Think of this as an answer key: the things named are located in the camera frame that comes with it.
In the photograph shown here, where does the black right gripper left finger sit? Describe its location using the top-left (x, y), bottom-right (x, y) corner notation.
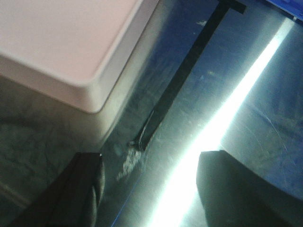
top-left (9, 152), bottom-right (105, 227)

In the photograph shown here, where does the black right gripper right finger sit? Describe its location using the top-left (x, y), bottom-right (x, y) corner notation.
top-left (196, 150), bottom-right (303, 227)

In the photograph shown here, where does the pink plastic bin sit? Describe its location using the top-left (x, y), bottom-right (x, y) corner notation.
top-left (0, 0), bottom-right (160, 114)

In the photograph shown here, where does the stainless steel shelf cart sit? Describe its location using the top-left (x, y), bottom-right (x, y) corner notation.
top-left (0, 0), bottom-right (303, 227)

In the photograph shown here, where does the blue bin on shelf top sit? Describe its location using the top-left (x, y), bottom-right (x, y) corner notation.
top-left (266, 0), bottom-right (303, 22)

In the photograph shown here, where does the black tape strip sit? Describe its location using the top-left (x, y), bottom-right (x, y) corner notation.
top-left (128, 0), bottom-right (247, 152)

